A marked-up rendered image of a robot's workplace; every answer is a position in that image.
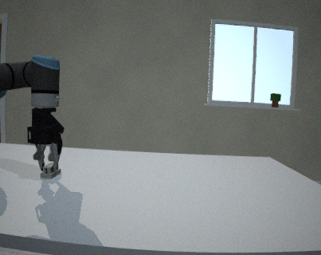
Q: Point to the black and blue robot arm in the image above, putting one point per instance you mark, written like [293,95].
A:
[42,72]

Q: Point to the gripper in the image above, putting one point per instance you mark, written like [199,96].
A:
[43,132]

